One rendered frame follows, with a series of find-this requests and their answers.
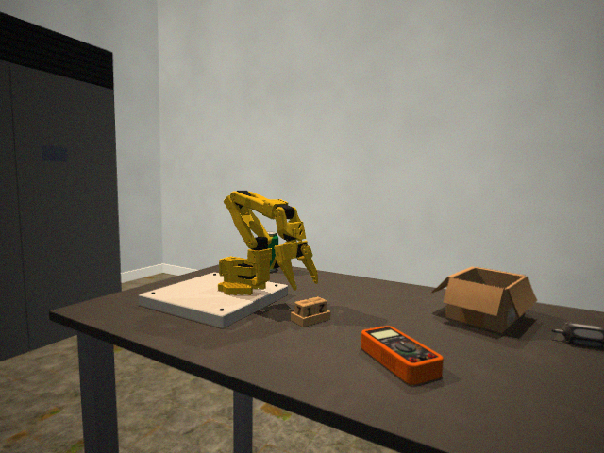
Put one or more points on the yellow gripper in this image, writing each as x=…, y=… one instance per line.
x=291, y=250

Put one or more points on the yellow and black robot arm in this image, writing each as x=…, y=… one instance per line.
x=239, y=271

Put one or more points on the green drink can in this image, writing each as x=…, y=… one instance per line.
x=274, y=242

